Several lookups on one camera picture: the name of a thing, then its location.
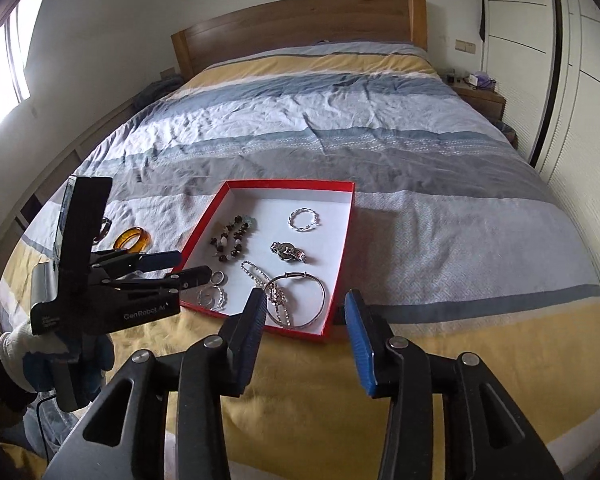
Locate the dark cloth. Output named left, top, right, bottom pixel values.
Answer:
left=132, top=76, right=183, bottom=111

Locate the person's left hand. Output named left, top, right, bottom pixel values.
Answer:
left=0, top=317, right=115, bottom=411

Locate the striped duvet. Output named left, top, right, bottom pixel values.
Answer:
left=0, top=42, right=600, bottom=480

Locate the person's left forearm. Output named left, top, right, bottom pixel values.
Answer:
left=0, top=310, right=36, bottom=413

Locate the wooden headboard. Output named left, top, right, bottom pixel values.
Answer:
left=171, top=0, right=427, bottom=81

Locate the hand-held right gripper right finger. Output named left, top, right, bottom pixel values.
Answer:
left=344, top=290, right=566, bottom=480

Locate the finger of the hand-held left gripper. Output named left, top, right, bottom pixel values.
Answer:
left=105, top=266, right=213, bottom=295
left=92, top=250, right=183, bottom=275

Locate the red shallow box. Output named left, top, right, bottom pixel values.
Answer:
left=172, top=180, right=356, bottom=343

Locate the metal link bracelet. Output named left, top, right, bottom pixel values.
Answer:
left=270, top=241, right=308, bottom=264

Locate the rhinestone chain necklace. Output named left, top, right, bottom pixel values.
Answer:
left=240, top=260, right=296, bottom=330

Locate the window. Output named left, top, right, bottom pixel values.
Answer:
left=0, top=0, right=36, bottom=136

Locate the amber bangle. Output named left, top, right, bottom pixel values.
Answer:
left=112, top=226, right=152, bottom=252

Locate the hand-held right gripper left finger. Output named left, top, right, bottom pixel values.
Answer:
left=42, top=287, right=269, bottom=480

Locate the white wardrobe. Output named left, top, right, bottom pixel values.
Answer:
left=480, top=0, right=600, bottom=311

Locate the wooden nightstand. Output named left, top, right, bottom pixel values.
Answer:
left=450, top=82, right=507, bottom=118

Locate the large twisted hoop bracelet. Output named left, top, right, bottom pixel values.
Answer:
left=287, top=208, right=322, bottom=233

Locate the thin silver bangle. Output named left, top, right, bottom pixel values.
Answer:
left=265, top=271, right=328, bottom=331

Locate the small waste basket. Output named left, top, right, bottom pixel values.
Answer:
left=495, top=121, right=519, bottom=149

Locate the thin black cable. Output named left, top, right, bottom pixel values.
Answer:
left=36, top=394, right=52, bottom=463

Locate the mixed stone beaded bracelet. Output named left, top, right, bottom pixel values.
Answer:
left=209, top=215, right=258, bottom=263

